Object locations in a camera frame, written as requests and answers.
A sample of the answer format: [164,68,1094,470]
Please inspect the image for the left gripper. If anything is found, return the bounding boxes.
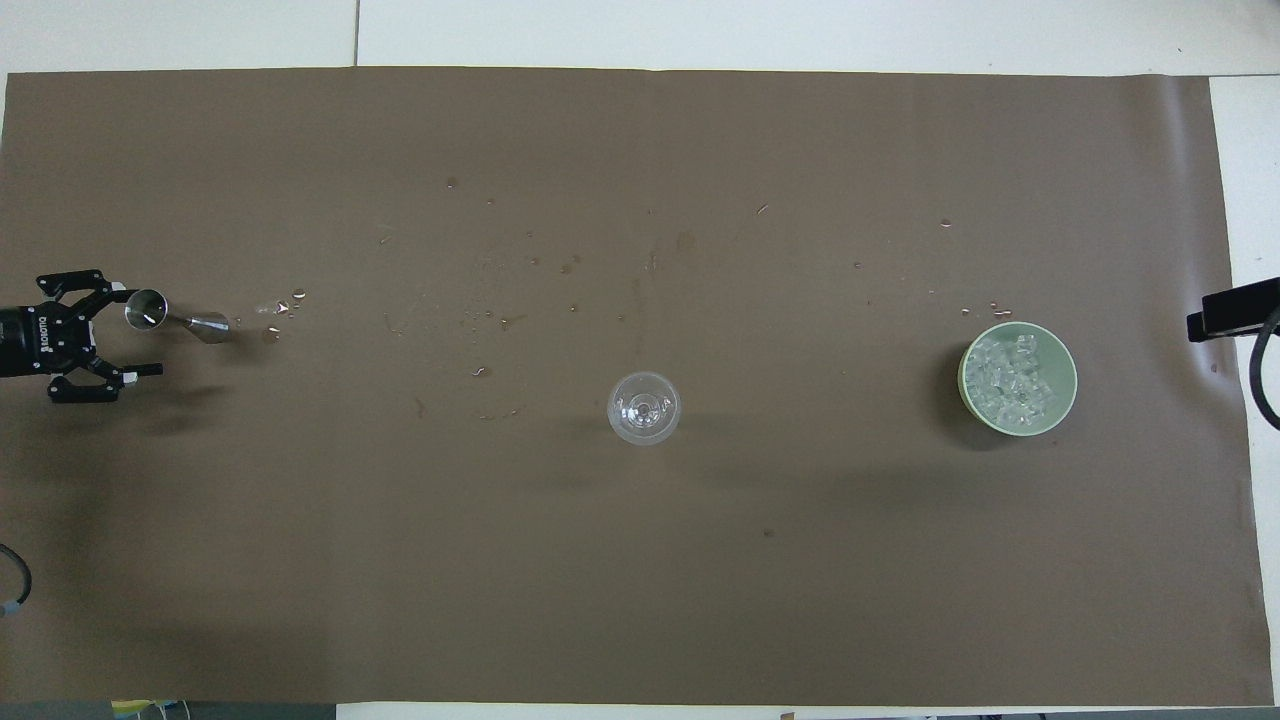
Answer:
[0,268,165,406]

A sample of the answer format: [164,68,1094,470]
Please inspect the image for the clear ice cubes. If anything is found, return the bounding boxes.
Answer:
[969,332,1063,428]

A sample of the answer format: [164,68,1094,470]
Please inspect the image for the silver metal jigger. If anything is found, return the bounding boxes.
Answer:
[123,287,232,345]

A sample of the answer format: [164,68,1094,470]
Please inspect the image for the clear glass cup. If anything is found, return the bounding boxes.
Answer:
[606,370,683,448]

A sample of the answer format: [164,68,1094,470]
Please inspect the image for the green bowl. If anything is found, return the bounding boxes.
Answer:
[957,320,1080,439]

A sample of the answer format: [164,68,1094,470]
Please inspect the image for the black cable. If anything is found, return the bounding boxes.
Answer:
[1243,306,1280,433]
[0,543,34,618]

